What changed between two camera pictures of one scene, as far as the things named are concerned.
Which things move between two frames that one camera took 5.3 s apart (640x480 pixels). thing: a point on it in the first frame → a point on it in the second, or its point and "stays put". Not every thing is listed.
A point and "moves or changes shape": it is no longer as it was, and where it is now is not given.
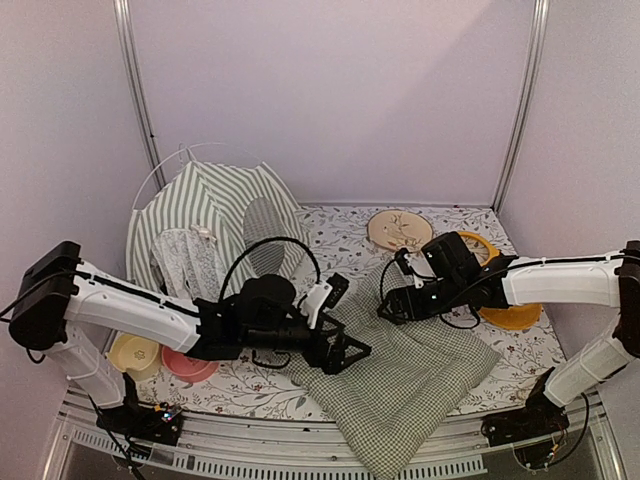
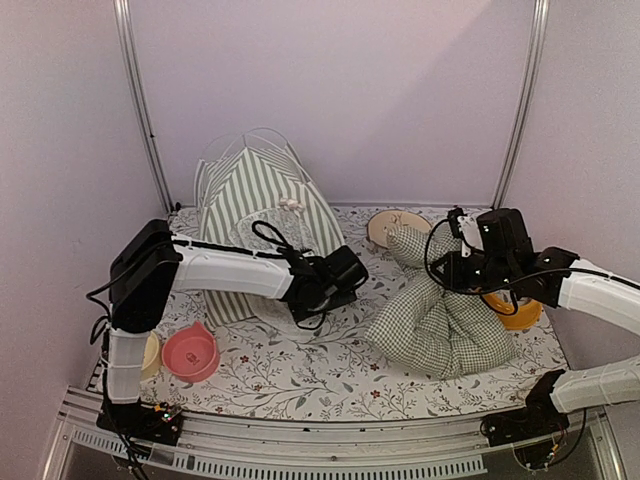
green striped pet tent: (203, 231) moves or changes shape
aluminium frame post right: (527, 101) stays put
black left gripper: (333, 362) → (340, 300)
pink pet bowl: (186, 368) stays put
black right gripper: (395, 297) → (453, 276)
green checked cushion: (396, 397) moves or changes shape
